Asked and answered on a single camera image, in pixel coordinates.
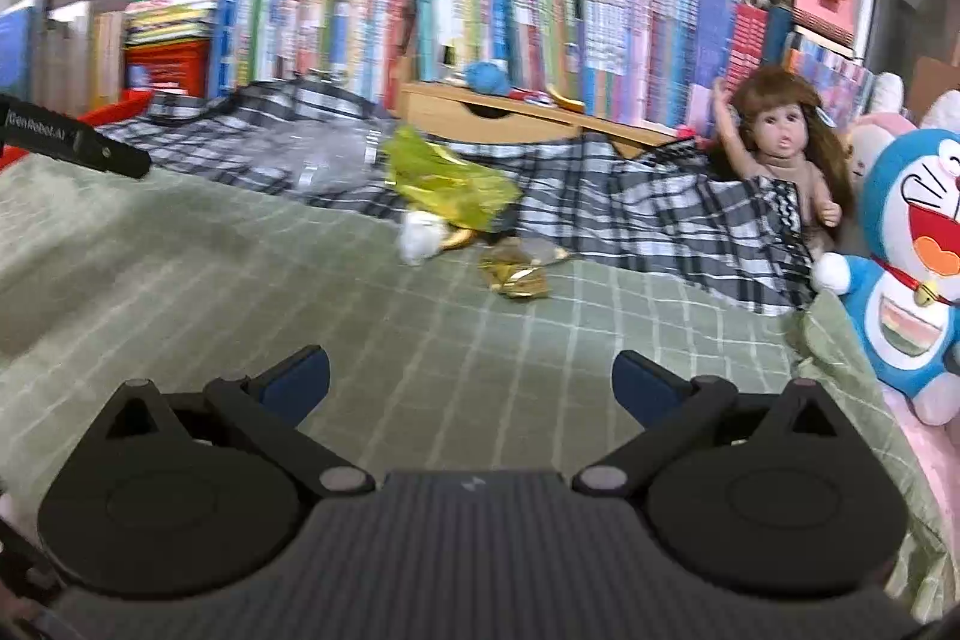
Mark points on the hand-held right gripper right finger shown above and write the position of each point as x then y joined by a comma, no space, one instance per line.
645,385

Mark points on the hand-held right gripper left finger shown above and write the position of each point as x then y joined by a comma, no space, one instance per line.
296,381

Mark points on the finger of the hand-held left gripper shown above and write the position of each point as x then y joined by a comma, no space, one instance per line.
112,154

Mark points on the gold foil bag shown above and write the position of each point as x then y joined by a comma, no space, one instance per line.
450,183

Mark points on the row of beige-spined books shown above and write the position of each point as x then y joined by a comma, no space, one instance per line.
67,55

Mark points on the stack of flat colourful books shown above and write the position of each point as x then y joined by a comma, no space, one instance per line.
172,14

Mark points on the row of tall picture books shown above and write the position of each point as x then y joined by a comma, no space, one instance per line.
315,33

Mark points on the long row of upright books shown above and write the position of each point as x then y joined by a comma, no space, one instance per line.
637,40

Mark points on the red plastic tray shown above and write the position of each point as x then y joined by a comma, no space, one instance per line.
112,108

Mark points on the green grid bedsheet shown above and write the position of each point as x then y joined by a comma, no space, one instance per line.
225,280

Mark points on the black white plaid blanket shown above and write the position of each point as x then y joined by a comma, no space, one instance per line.
660,220

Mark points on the small gold wrapper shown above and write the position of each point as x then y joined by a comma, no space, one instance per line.
517,276

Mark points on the white crumpled tissue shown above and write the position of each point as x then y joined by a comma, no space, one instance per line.
418,241

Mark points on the clear plastic bag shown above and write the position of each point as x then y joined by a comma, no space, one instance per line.
337,156

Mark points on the blue cat plush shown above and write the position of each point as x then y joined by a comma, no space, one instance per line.
907,310

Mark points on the brown-haired doll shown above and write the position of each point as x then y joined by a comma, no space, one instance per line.
784,130

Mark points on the yellow banana toy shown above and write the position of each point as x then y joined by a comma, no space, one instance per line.
568,102

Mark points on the wooden drawer shelf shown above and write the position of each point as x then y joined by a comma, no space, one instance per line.
480,115

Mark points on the pink bunny plush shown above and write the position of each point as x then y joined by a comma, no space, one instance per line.
877,138

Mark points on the blue yarn ball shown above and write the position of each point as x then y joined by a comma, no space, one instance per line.
487,78

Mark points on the cardboard box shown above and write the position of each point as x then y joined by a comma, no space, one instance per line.
934,81

